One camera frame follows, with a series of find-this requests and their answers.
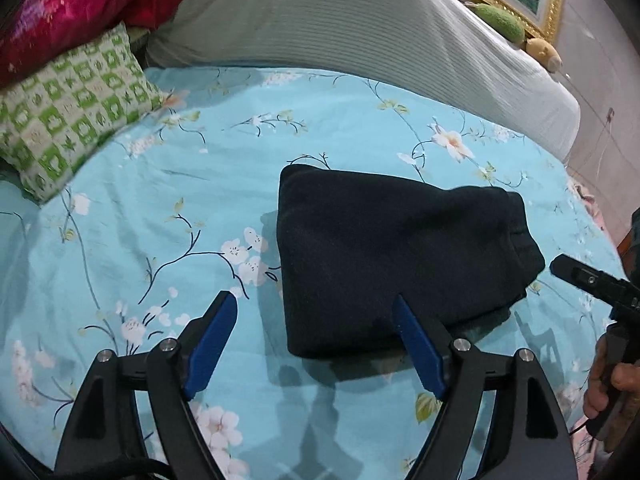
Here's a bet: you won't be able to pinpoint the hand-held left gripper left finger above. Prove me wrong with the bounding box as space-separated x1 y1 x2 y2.
52 290 238 480

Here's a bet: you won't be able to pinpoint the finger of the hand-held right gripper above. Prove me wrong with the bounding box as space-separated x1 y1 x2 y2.
550 254 640 311

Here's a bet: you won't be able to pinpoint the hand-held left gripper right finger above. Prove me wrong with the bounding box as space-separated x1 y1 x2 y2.
392 294 571 480

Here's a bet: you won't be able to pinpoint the black pants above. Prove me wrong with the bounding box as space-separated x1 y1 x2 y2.
276 162 547 361

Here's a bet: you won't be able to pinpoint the person's right hand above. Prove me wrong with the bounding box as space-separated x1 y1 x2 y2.
584 332 640 418

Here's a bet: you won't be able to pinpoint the pink cloth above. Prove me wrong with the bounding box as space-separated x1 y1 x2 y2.
567 175 608 231

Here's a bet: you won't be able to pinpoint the blue floral bed sheet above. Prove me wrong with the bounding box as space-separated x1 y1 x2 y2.
0 62 631 480

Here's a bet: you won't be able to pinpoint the yellow plush toy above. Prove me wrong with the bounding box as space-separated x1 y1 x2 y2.
525 37 565 71

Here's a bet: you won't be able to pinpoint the green checkered pillow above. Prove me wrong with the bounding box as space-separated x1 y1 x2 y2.
0 22 168 206

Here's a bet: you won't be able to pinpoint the green plush toy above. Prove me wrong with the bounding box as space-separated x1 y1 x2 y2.
465 1 527 43

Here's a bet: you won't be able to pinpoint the large grey white pillow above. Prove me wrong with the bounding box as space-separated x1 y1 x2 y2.
145 0 582 163

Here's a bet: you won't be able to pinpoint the red floral blanket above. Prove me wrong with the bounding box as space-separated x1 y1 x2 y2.
0 0 206 86

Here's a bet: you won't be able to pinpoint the white cable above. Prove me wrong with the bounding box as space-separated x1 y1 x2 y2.
597 105 618 171

